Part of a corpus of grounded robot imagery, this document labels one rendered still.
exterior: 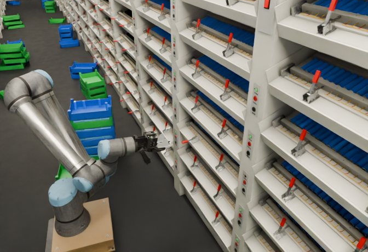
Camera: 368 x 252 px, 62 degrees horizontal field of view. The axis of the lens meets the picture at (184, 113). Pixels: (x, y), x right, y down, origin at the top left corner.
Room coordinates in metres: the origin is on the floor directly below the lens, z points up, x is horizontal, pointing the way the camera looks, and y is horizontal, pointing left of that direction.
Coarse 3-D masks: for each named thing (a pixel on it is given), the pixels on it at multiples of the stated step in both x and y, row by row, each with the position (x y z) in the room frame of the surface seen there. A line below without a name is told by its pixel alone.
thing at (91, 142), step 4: (112, 136) 1.95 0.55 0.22; (84, 140) 1.91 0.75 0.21; (88, 140) 1.92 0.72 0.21; (92, 140) 1.92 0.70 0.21; (96, 140) 1.93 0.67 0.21; (100, 140) 1.93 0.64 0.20; (84, 144) 1.91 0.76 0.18; (88, 144) 1.92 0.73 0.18; (92, 144) 1.92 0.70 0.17; (96, 144) 1.93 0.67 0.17
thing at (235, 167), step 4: (192, 124) 1.53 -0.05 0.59; (192, 128) 1.52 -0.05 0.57; (196, 128) 1.49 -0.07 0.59; (200, 132) 1.45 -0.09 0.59; (204, 136) 1.41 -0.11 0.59; (208, 140) 1.37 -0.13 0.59; (212, 144) 1.33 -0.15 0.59; (212, 148) 1.32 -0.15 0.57; (216, 148) 1.29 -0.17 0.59; (220, 152) 1.26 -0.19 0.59; (224, 156) 1.23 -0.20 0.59; (228, 160) 1.20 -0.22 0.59; (232, 164) 1.16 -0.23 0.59; (236, 168) 1.14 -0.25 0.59
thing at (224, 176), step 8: (184, 120) 1.57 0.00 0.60; (192, 120) 1.57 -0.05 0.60; (184, 128) 1.55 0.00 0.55; (184, 136) 1.51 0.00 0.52; (192, 136) 1.46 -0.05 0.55; (200, 136) 1.45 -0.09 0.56; (192, 144) 1.40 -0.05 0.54; (200, 144) 1.39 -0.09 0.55; (208, 144) 1.37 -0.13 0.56; (200, 152) 1.33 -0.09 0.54; (208, 152) 1.31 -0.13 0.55; (216, 152) 1.29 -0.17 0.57; (208, 160) 1.26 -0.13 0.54; (216, 160) 1.24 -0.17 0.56; (224, 160) 1.23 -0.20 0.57; (232, 168) 1.17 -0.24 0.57; (224, 176) 1.13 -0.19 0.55; (232, 176) 1.12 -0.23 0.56; (224, 184) 1.12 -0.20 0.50; (232, 184) 1.07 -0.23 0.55; (232, 192) 1.05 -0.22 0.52
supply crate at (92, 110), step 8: (72, 104) 2.07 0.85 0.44; (80, 104) 2.10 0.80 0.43; (88, 104) 2.11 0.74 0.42; (96, 104) 2.12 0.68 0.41; (104, 104) 2.14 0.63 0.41; (72, 112) 2.01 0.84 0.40; (80, 112) 2.01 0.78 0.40; (88, 112) 1.92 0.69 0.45; (96, 112) 1.93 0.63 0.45; (104, 112) 1.95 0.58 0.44; (72, 120) 1.90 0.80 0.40
